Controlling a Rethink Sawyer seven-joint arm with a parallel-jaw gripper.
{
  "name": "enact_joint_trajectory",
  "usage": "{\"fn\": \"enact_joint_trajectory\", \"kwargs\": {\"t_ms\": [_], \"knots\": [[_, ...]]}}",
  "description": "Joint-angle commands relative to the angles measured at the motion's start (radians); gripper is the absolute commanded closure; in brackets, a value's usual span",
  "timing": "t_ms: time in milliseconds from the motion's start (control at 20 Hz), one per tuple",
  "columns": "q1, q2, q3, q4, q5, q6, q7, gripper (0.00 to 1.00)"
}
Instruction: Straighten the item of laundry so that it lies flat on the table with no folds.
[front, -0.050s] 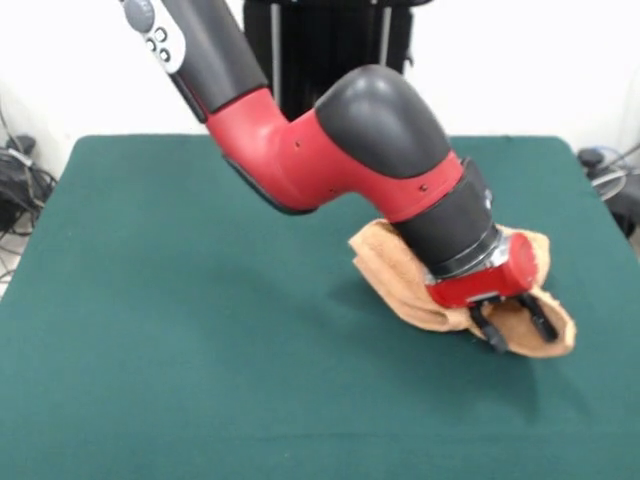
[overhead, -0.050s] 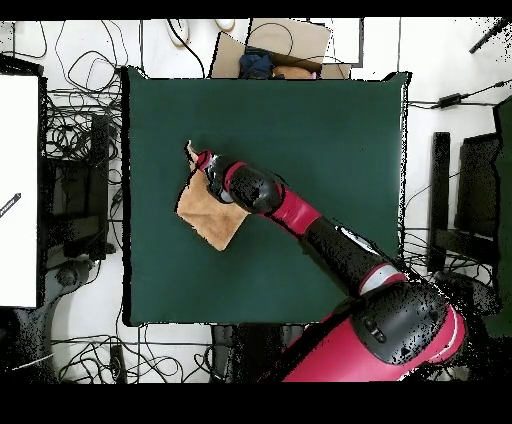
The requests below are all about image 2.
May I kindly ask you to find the black tripod leg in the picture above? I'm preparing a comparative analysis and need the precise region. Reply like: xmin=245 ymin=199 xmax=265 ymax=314
xmin=468 ymin=17 xmax=512 ymax=55

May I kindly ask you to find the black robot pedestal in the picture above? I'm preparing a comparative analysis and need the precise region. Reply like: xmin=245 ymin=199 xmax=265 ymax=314
xmin=209 ymin=324 xmax=305 ymax=383

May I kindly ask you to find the dark blue garment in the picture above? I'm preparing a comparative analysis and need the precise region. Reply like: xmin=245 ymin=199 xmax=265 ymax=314
xmin=238 ymin=46 xmax=275 ymax=80

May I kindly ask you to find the orange terry towel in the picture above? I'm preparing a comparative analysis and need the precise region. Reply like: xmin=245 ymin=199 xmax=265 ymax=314
xmin=175 ymin=139 xmax=251 ymax=252

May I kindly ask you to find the black equipment stand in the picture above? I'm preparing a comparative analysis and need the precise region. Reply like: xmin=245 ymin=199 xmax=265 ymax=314
xmin=39 ymin=113 xmax=117 ymax=261

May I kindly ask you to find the white board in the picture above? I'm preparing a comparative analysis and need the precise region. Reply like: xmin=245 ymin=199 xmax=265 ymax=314
xmin=0 ymin=74 xmax=40 ymax=308

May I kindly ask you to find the brown cardboard box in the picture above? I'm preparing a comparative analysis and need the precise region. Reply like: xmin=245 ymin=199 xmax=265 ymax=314
xmin=209 ymin=17 xmax=353 ymax=80

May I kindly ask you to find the orange garment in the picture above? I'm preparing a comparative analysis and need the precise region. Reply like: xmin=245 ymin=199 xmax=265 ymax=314
xmin=272 ymin=64 xmax=315 ymax=80

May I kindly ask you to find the black power adapter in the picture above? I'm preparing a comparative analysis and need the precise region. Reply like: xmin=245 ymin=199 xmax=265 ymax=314
xmin=437 ymin=92 xmax=465 ymax=109

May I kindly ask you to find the black marker pen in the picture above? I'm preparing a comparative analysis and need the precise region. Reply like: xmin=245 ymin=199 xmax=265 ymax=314
xmin=0 ymin=192 xmax=22 ymax=219

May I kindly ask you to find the black cable tangle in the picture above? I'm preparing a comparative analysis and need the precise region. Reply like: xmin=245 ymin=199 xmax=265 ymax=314
xmin=41 ymin=19 xmax=129 ymax=161
xmin=51 ymin=303 xmax=211 ymax=383
xmin=401 ymin=223 xmax=495 ymax=281

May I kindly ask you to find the black upright bar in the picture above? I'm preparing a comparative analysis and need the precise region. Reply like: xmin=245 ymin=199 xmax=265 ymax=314
xmin=426 ymin=131 xmax=451 ymax=273

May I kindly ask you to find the dark green table cloth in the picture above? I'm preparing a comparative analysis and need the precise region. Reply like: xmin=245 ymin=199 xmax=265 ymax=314
xmin=120 ymin=65 xmax=413 ymax=327

